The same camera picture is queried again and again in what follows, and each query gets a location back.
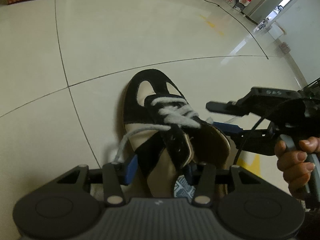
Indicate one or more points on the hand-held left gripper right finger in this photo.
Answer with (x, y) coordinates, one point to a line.
(191, 176)

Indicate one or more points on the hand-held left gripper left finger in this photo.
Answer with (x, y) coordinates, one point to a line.
(132, 170)

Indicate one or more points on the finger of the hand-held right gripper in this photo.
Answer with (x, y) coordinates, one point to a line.
(222, 107)
(228, 128)

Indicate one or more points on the grey shoelace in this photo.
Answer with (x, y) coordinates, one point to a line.
(175, 115)

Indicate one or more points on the black and beige shoe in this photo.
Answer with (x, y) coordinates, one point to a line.
(150, 76)

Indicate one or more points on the person's right hand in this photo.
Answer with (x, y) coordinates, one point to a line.
(292, 165)

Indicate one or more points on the small pink box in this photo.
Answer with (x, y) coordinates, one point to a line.
(284, 47)

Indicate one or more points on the white carton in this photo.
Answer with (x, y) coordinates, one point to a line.
(276, 30)

